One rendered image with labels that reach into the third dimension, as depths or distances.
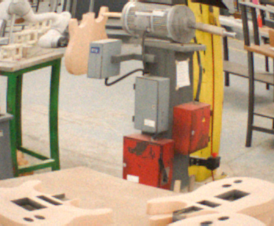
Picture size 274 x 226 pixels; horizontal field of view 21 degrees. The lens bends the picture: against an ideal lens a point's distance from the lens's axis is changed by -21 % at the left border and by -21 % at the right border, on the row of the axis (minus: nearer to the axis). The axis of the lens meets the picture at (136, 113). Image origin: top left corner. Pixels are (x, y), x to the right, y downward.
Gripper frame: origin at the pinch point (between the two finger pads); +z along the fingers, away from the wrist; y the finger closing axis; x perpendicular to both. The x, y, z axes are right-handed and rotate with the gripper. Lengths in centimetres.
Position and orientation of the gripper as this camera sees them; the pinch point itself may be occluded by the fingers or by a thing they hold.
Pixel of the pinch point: (83, 43)
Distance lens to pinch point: 500.6
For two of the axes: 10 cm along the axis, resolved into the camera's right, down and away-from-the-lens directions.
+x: -0.3, -9.5, -3.2
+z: 7.9, 1.7, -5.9
